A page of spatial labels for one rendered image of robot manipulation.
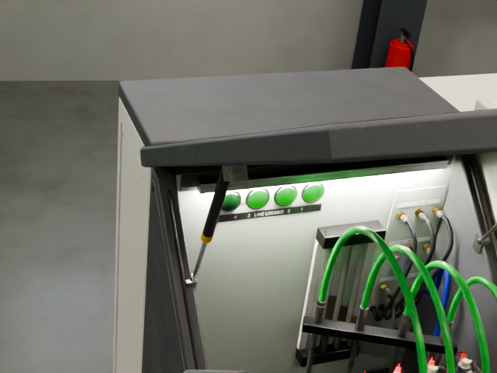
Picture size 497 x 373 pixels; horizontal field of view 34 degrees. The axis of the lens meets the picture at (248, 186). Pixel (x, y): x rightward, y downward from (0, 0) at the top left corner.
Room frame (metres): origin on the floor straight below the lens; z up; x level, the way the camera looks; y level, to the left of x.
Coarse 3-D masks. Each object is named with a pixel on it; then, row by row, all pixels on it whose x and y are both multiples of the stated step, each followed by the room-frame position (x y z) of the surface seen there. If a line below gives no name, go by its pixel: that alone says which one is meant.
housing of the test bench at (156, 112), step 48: (144, 96) 1.52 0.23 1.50; (192, 96) 1.55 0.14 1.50; (240, 96) 1.57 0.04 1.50; (288, 96) 1.60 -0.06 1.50; (336, 96) 1.63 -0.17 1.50; (384, 96) 1.66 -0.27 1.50; (432, 96) 1.70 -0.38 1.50; (480, 96) 1.80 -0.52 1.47; (144, 144) 1.37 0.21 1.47; (144, 192) 1.35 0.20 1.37; (144, 240) 1.34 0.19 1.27; (144, 288) 1.33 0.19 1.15
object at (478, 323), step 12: (432, 264) 1.30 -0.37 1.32; (444, 264) 1.27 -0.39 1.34; (420, 276) 1.32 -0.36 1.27; (456, 276) 1.23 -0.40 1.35; (468, 288) 1.21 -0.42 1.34; (468, 300) 1.19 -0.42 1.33; (408, 312) 1.34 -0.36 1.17; (480, 324) 1.15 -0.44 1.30; (480, 336) 1.14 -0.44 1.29; (480, 348) 1.13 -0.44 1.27
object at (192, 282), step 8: (224, 184) 1.03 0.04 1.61; (216, 192) 1.04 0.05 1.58; (224, 192) 1.04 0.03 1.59; (216, 200) 1.05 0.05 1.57; (216, 208) 1.05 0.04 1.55; (208, 216) 1.07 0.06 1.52; (216, 216) 1.06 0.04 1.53; (208, 224) 1.08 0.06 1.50; (216, 224) 1.08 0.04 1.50; (208, 232) 1.08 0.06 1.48; (208, 240) 1.09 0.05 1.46; (200, 256) 1.13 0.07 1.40; (200, 264) 1.14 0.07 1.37; (192, 280) 1.16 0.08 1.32
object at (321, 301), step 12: (360, 228) 1.26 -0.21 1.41; (336, 252) 1.33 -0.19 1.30; (384, 252) 1.18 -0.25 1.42; (396, 264) 1.15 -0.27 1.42; (324, 276) 1.35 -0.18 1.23; (396, 276) 1.13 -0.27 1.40; (324, 288) 1.35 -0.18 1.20; (408, 288) 1.11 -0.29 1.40; (324, 300) 1.35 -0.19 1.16; (408, 300) 1.09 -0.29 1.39; (420, 324) 1.07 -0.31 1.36; (420, 336) 1.05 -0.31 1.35; (420, 348) 1.04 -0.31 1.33; (420, 360) 1.03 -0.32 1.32; (420, 372) 1.02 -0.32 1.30
